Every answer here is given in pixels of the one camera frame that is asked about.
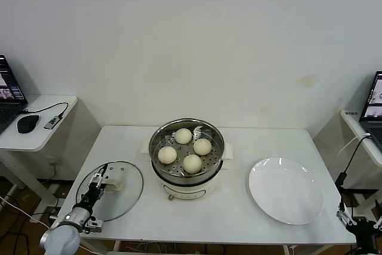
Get round glass lid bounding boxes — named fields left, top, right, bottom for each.
left=76, top=160, right=144, bottom=222

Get stainless steel steamer basket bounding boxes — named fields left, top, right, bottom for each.
left=149, top=118, right=225, bottom=180

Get tangled white wires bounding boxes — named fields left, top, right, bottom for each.
left=124, top=239, right=186, bottom=253

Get white floor cable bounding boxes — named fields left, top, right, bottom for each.
left=0, top=195, right=53, bottom=231

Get black laptop power cable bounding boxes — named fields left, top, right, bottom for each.
left=342, top=135, right=371, bottom=176

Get white side table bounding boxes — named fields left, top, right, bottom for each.
left=340, top=108, right=382, bottom=217
left=0, top=93, right=79, bottom=208

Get black floor cable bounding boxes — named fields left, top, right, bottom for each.
left=0, top=192, right=60, bottom=255

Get white desk cable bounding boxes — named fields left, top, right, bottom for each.
left=340, top=134, right=370, bottom=156

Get white round plate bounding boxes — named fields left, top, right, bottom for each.
left=248, top=156, right=325, bottom=225

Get black computer mouse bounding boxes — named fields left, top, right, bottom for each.
left=16, top=113, right=40, bottom=133

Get black power adapter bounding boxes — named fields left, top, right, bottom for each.
left=335, top=171, right=349, bottom=189

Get cream electric cooker pot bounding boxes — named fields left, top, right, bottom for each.
left=140, top=141, right=235, bottom=201

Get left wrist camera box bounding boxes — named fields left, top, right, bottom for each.
left=84, top=218, right=104, bottom=234

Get black usb hub cable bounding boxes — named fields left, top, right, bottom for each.
left=19, top=101, right=69, bottom=117

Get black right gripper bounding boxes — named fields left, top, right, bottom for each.
left=336, top=201, right=382, bottom=255

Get white steamed baozi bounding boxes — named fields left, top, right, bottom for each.
left=174, top=128, right=193, bottom=145
left=182, top=153, right=203, bottom=174
left=193, top=138, right=212, bottom=156
left=157, top=146, right=177, bottom=165

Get open black laptop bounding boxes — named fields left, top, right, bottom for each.
left=359, top=70, right=382, bottom=152
left=0, top=54, right=29, bottom=135

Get small grey usb hub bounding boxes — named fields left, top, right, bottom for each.
left=44, top=114, right=65, bottom=130

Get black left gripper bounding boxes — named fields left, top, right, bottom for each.
left=79, top=164, right=109, bottom=208

